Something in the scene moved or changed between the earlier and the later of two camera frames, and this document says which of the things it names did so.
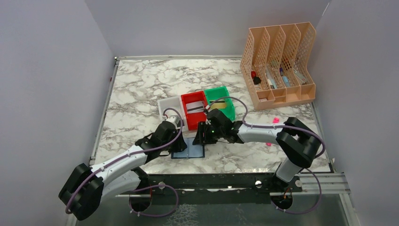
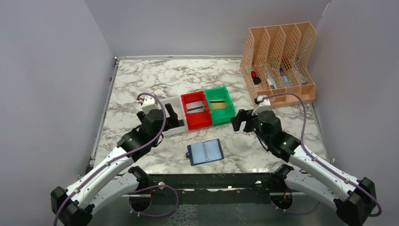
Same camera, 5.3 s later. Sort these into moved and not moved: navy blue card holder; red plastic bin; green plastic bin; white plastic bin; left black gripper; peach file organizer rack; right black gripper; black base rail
Moved: left black gripper; right black gripper; navy blue card holder
Not moved: red plastic bin; peach file organizer rack; white plastic bin; black base rail; green plastic bin
